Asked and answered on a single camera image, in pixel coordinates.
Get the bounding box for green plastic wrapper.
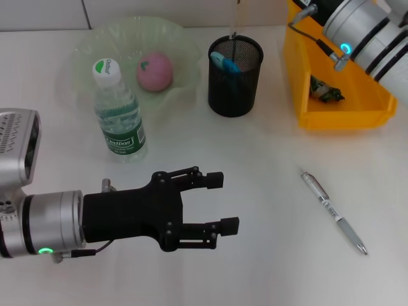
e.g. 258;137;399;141
309;75;347;105

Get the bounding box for blue safety scissors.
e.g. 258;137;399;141
209;50;244;76

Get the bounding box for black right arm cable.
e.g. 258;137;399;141
286;3;351;71

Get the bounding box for clear plastic ruler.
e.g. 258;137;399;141
228;0;249;41

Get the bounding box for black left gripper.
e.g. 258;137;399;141
82;166;240;252

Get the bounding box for pale green ruffled fruit bowl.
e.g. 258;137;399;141
74;15;203;112

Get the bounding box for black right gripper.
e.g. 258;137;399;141
292;0;344;27

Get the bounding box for black silver wrist camera box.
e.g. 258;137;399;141
0;108;42;195

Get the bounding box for clear green-label water bottle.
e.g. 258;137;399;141
92;59;149;163

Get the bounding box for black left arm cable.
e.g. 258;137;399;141
52;239;114;264

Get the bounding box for silver ballpoint pen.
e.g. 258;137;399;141
300;170;369;256

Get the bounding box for black mesh pen holder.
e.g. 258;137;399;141
208;34;265;118

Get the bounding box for pink toy peach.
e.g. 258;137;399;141
136;52;175;92

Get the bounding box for yellow plastic bin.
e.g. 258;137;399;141
282;0;399;131

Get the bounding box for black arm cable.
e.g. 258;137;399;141
286;3;351;71
52;239;114;264

